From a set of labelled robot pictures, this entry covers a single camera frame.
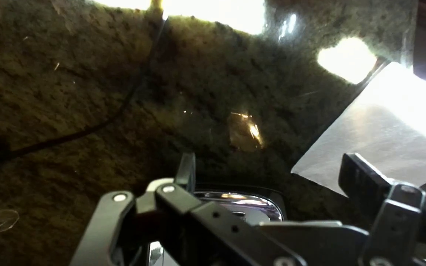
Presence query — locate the black toaster power cord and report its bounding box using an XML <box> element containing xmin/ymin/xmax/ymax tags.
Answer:
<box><xmin>0</xmin><ymin>13</ymin><xmax>167</xmax><ymax>164</ymax></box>

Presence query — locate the white paper napkin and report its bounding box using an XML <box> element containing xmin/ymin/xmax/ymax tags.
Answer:
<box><xmin>290</xmin><ymin>61</ymin><xmax>426</xmax><ymax>198</ymax></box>

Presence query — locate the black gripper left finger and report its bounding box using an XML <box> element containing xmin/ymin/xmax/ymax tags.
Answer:
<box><xmin>70</xmin><ymin>152</ymin><xmax>309</xmax><ymax>266</ymax></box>

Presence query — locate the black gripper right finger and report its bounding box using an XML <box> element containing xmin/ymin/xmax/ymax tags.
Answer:
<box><xmin>339</xmin><ymin>152</ymin><xmax>426</xmax><ymax>266</ymax></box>

